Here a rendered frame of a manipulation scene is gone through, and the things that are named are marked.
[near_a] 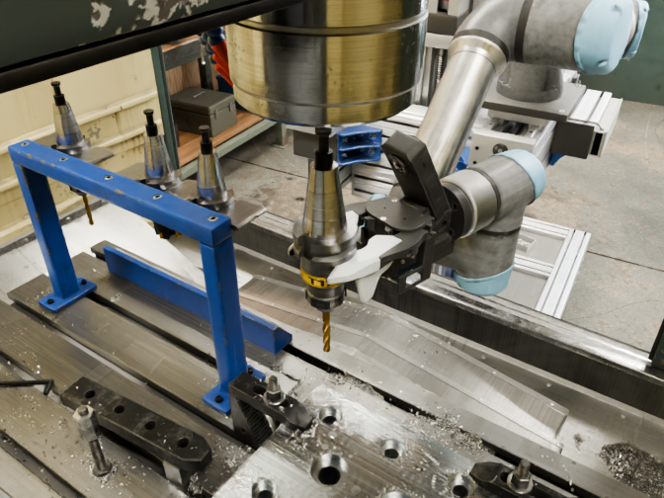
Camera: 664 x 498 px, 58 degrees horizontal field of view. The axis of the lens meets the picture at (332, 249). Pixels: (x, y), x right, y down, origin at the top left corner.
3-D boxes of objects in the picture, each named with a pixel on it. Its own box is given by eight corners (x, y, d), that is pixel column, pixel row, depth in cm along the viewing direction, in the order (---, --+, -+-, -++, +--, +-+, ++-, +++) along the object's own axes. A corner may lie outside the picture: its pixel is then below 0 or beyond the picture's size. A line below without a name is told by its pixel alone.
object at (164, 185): (133, 190, 94) (130, 176, 93) (164, 176, 98) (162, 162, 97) (160, 203, 91) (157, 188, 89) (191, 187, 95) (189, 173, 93)
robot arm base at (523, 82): (506, 77, 151) (512, 36, 146) (568, 87, 145) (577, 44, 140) (487, 95, 140) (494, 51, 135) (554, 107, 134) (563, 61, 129)
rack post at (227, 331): (242, 365, 104) (225, 217, 88) (267, 377, 102) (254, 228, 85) (202, 401, 97) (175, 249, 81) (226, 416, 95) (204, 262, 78)
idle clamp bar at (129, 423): (93, 402, 98) (84, 373, 94) (222, 470, 87) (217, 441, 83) (68, 423, 94) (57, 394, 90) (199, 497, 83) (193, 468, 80)
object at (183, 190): (191, 180, 95) (190, 176, 95) (215, 189, 93) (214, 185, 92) (156, 198, 90) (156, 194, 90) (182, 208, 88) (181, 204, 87)
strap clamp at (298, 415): (248, 420, 94) (240, 349, 86) (316, 460, 88) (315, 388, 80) (233, 434, 92) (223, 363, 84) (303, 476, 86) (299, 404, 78)
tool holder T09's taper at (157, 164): (138, 175, 93) (130, 134, 89) (161, 165, 96) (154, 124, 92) (157, 184, 90) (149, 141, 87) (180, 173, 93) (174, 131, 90)
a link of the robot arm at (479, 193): (502, 183, 70) (448, 158, 75) (476, 195, 67) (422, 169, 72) (491, 237, 74) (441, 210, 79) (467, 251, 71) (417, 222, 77)
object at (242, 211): (244, 200, 90) (243, 195, 89) (272, 209, 87) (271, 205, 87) (210, 219, 85) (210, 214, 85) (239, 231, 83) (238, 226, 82)
